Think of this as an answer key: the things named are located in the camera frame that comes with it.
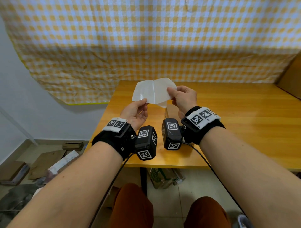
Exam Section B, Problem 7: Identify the large cardboard box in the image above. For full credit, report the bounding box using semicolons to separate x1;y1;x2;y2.
276;52;301;100

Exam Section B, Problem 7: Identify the white thin sheet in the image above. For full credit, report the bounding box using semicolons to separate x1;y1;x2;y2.
132;78;177;109

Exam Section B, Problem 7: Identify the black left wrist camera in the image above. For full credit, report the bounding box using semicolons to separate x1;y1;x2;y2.
134;125;158;161

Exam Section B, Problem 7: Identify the white grey bag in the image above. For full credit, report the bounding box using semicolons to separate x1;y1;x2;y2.
237;213;255;228

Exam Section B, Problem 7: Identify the person's left hand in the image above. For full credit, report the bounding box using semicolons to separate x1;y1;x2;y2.
119;98;148;132

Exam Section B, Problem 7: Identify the small brown box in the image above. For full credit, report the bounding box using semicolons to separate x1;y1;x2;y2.
164;101;182;121

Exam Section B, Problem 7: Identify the black camera cable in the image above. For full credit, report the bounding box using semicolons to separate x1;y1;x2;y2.
88;153;134;228
182;141;248;220

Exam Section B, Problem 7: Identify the black table leg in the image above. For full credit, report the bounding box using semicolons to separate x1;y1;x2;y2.
140;167;148;196

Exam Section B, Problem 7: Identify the person's right leg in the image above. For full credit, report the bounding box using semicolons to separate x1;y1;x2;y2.
184;196;232;228

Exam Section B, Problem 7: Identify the black left camera cable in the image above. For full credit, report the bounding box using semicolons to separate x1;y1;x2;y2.
88;153;134;228

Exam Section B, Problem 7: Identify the white wall conduit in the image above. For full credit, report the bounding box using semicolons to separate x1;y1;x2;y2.
0;106;38;145

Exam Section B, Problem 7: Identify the black wristband with markers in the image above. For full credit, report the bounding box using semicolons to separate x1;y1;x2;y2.
91;117;137;161
181;106;226;145

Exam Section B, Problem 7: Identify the flat brown cardboard sheet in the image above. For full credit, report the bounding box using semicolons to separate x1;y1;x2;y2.
28;150;67;180

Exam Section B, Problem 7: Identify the person's left forearm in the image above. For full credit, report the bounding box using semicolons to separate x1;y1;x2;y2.
7;141;123;228

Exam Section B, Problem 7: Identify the person's left leg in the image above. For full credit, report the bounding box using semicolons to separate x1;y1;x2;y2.
109;183;154;228

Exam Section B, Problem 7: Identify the black right wristband with markers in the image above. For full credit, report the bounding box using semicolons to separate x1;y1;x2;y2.
181;106;226;145

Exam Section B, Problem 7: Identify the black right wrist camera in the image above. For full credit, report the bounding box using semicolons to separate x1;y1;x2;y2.
161;118;183;151

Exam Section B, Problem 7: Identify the person's right hand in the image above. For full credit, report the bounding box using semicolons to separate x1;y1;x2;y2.
167;85;198;120

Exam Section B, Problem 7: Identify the yellow white checkered cloth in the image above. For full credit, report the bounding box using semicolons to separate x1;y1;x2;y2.
0;0;301;106

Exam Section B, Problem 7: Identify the green printed carton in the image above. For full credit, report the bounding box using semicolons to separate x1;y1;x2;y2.
148;168;187;190

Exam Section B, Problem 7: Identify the black right camera cable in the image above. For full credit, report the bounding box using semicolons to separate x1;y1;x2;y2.
182;141;248;220

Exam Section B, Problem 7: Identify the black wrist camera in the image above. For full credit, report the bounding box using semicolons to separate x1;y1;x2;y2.
161;118;183;151
134;125;158;161

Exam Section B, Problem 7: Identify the small flat cardboard box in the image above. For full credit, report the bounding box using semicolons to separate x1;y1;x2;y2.
62;142;84;152

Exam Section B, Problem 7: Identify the person's right forearm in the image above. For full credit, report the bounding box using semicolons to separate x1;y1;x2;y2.
199;126;301;228

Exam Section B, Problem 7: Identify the white printed board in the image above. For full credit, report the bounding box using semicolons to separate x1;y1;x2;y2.
47;150;79;176

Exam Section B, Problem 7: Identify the grey plastic bag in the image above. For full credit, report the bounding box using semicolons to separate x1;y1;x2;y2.
0;183;46;222

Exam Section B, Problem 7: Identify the person's leg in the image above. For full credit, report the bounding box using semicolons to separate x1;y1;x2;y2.
184;196;232;228
109;183;154;228

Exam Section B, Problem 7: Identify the black left wristband with markers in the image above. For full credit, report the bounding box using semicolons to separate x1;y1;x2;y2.
91;117;137;161

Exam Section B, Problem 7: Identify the stack of flat boxes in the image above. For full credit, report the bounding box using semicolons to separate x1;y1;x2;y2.
0;161;30;186

